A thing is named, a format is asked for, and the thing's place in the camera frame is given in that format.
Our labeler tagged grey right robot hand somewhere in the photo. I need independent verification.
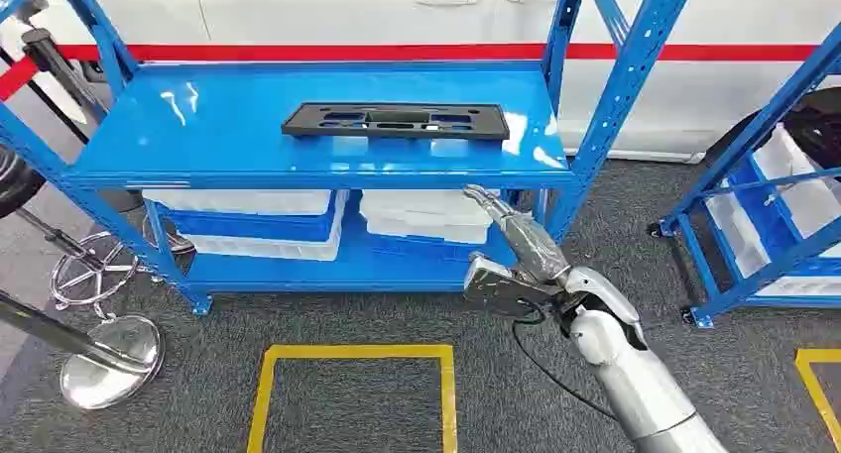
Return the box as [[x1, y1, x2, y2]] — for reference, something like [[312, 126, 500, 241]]
[[462, 184, 573, 287]]

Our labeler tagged black plastic slotted panel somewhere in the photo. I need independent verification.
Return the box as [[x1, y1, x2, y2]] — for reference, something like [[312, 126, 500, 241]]
[[281, 101, 511, 142]]

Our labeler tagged white plastic bin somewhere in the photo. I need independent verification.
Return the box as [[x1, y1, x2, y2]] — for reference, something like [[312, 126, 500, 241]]
[[141, 188, 334, 217], [180, 189, 350, 263], [704, 185, 772, 280], [358, 188, 502, 246], [751, 124, 841, 259], [755, 276, 841, 299]]

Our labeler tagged blue plastic bin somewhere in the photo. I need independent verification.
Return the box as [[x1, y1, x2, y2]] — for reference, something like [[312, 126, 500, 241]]
[[156, 202, 340, 243], [366, 231, 491, 262]]

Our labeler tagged blue wheeled shelf rack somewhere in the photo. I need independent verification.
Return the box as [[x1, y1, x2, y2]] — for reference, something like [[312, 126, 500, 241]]
[[647, 21, 841, 330]]

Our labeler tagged red barrier belt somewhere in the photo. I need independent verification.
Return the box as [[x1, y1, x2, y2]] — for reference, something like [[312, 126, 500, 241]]
[[0, 56, 41, 102], [56, 43, 820, 63]]

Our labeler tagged white car body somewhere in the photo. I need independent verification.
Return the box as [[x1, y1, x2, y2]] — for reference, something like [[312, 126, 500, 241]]
[[0, 0, 841, 164]]

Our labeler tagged black car tyre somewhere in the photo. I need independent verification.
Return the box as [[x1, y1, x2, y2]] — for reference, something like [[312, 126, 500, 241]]
[[705, 85, 841, 176]]

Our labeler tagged blue metal shelf rack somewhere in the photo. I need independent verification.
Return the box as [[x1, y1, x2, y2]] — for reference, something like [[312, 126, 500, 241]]
[[0, 0, 701, 317]]

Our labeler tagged chrome stanchion base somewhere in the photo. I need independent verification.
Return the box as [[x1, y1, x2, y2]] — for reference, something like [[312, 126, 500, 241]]
[[60, 313, 167, 411]]

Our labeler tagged chrome stool base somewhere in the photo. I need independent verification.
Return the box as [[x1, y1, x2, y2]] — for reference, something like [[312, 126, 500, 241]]
[[13, 206, 195, 308]]

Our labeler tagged black stool seat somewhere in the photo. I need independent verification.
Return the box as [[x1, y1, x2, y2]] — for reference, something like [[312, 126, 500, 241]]
[[0, 144, 47, 221]]

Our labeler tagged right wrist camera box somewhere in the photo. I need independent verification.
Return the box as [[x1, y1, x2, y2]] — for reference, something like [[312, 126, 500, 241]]
[[462, 253, 561, 321]]

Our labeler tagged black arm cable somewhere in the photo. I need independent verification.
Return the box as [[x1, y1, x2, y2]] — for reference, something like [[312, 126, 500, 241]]
[[511, 303, 620, 422]]

